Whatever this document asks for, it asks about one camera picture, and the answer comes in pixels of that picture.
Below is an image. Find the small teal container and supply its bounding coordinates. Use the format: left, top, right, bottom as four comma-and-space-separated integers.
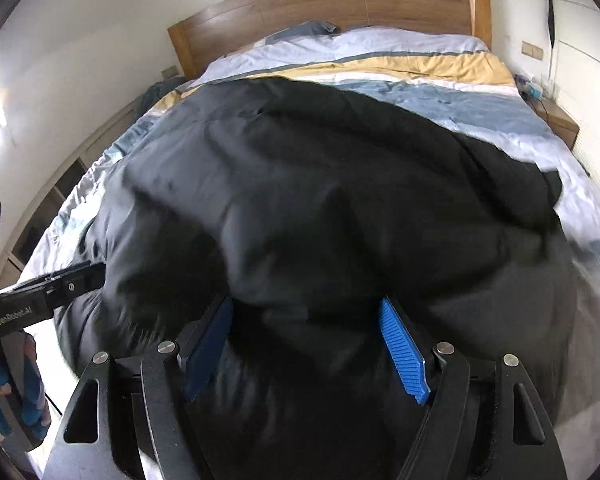
515, 74, 548, 101

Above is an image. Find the black padded jacket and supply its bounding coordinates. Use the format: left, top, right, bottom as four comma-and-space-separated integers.
55, 77, 578, 480

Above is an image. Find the grey-blue cloth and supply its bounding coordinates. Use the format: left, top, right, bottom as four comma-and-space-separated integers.
140, 79, 183, 111

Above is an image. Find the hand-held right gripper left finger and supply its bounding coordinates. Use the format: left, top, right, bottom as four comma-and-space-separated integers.
45, 294, 236, 480

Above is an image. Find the wooden headboard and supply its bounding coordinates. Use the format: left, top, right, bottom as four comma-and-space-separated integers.
167, 0, 492, 78

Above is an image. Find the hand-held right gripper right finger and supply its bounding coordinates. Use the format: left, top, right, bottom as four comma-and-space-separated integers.
377, 296, 568, 480

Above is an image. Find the grey-blue pillow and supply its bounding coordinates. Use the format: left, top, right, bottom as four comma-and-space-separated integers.
262, 20, 338, 43

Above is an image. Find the low wall cabinet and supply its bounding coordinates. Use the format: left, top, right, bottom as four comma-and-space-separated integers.
0, 105, 141, 286

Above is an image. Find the striped bed duvet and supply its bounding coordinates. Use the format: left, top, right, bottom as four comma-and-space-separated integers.
7, 27, 600, 480

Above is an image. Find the blue patterned object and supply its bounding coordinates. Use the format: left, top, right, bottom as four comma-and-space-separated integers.
0, 332, 51, 453

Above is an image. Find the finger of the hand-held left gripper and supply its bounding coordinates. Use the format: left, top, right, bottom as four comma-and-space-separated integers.
0, 261, 105, 308

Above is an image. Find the wooden nightstand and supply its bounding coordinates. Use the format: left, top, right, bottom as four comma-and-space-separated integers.
527, 92, 581, 151

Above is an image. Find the white wardrobe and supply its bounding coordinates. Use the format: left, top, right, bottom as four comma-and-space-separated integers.
545, 0, 600, 211

